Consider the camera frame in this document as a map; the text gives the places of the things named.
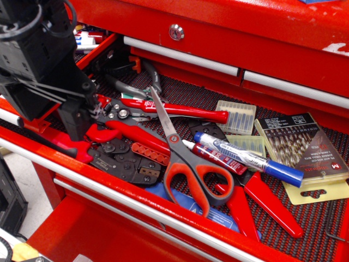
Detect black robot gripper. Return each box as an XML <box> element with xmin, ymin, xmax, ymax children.
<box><xmin>1</xmin><ymin>1</ymin><xmax>99</xmax><ymax>141</ymax></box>

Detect blue capped white marker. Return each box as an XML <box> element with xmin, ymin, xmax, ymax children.
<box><xmin>194</xmin><ymin>132</ymin><xmax>304</xmax><ymax>188</ymax></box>

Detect open red small drawer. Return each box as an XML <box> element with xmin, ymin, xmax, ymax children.
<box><xmin>1</xmin><ymin>31</ymin><xmax>118</xmax><ymax>133</ymax></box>

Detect silver drawer lock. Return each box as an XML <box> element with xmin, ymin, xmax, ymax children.
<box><xmin>169</xmin><ymin>24</ymin><xmax>185</xmax><ymax>41</ymax></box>

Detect black red drawer liner mat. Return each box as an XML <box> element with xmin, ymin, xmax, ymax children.
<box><xmin>1</xmin><ymin>58</ymin><xmax>348</xmax><ymax>261</ymax></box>

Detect black ratchet crimper tool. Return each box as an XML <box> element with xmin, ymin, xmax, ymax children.
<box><xmin>38</xmin><ymin>126</ymin><xmax>161</xmax><ymax>187</ymax></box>

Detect white blue label marker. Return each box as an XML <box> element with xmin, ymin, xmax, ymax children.
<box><xmin>76</xmin><ymin>44</ymin><xmax>99</xmax><ymax>54</ymax></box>

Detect red white marker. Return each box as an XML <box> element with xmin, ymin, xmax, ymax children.
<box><xmin>75</xmin><ymin>31</ymin><xmax>107</xmax><ymax>45</ymax></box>

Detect black plastic crate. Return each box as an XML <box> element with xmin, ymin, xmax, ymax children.
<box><xmin>1</xmin><ymin>155</ymin><xmax>28</xmax><ymax>235</ymax></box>

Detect red threadlocker tube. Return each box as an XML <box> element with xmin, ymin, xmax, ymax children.
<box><xmin>183</xmin><ymin>140</ymin><xmax>248</xmax><ymax>175</ymax></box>

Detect clear drill bit case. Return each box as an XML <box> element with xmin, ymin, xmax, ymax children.
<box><xmin>216</xmin><ymin>100</ymin><xmax>257</xmax><ymax>135</ymax></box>

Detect blue plastic package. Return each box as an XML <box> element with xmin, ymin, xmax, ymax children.
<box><xmin>144</xmin><ymin>182</ymin><xmax>262</xmax><ymax>241</ymax></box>

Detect small clear bit case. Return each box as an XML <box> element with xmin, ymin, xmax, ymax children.
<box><xmin>226</xmin><ymin>135</ymin><xmax>266</xmax><ymax>158</ymax></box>

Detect yellowish drill bit set box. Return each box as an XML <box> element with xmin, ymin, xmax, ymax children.
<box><xmin>254</xmin><ymin>113</ymin><xmax>348</xmax><ymax>205</ymax></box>

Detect red tool chest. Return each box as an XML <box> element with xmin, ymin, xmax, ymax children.
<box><xmin>0</xmin><ymin>0</ymin><xmax>349</xmax><ymax>262</ymax></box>

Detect black hex key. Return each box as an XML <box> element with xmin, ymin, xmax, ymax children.
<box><xmin>325</xmin><ymin>200</ymin><xmax>346</xmax><ymax>242</ymax></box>

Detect red handled wire stripper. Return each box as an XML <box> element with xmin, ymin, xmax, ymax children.
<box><xmin>93</xmin><ymin>94</ymin><xmax>228</xmax><ymax>155</ymax></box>

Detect grey handled pliers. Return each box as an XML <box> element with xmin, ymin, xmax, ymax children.
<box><xmin>103</xmin><ymin>59</ymin><xmax>163</xmax><ymax>100</ymax></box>

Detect red grey handled scissors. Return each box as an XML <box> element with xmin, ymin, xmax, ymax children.
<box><xmin>150</xmin><ymin>87</ymin><xmax>234</xmax><ymax>217</ymax></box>

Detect red handled crimping pliers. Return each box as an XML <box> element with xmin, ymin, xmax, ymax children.
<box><xmin>189</xmin><ymin>120</ymin><xmax>303</xmax><ymax>241</ymax></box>

